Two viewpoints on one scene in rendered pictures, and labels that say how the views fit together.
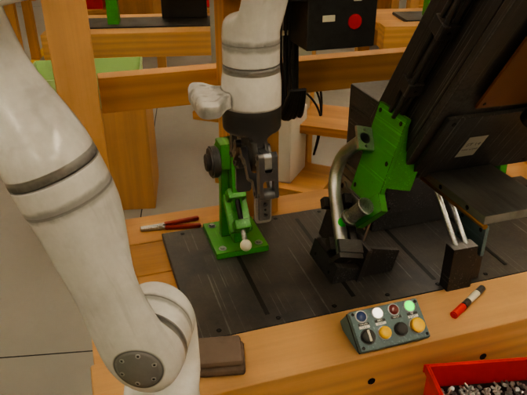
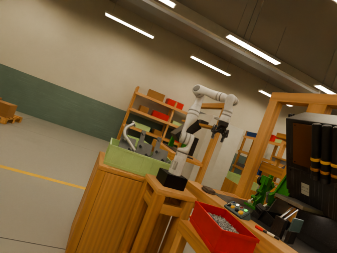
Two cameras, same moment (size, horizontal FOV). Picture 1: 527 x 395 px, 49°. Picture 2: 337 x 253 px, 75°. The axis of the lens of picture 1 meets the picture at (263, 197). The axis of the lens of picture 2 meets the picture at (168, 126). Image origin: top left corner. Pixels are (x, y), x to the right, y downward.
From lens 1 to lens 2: 1.57 m
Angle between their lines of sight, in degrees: 81
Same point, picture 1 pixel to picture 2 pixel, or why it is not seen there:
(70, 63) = (254, 150)
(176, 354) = (183, 135)
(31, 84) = (197, 103)
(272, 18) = (227, 106)
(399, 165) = (284, 187)
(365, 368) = not seen: hidden behind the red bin
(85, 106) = (251, 161)
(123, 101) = (264, 168)
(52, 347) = not seen: outside the picture
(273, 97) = (222, 118)
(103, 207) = (191, 115)
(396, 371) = not seen: hidden behind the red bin
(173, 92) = (276, 172)
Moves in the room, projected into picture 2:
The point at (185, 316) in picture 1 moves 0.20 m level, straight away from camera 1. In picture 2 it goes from (189, 136) to (211, 145)
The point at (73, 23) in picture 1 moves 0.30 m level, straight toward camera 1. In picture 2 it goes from (258, 142) to (236, 133)
